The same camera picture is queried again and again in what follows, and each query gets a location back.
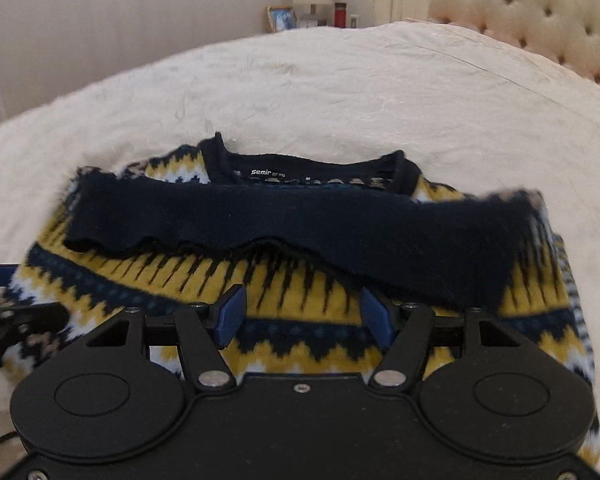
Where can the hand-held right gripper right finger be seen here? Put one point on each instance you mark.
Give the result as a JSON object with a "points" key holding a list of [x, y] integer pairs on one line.
{"points": [[377, 317]]}

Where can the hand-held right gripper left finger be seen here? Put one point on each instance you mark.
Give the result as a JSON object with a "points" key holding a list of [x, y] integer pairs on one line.
{"points": [[230, 317]]}

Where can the navy yellow patterned knit sweater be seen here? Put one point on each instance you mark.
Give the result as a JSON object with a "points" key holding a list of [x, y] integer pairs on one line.
{"points": [[300, 240]]}

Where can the white bedspread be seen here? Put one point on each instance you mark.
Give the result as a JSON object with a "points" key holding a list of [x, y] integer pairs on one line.
{"points": [[330, 95]]}

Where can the red bottle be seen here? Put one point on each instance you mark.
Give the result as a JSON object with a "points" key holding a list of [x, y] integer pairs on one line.
{"points": [[340, 15]]}

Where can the cream tufted headboard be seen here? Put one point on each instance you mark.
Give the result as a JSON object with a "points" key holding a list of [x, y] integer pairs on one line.
{"points": [[530, 5]]}

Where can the gold picture frame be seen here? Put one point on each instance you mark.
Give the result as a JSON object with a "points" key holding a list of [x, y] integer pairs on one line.
{"points": [[281, 20]]}

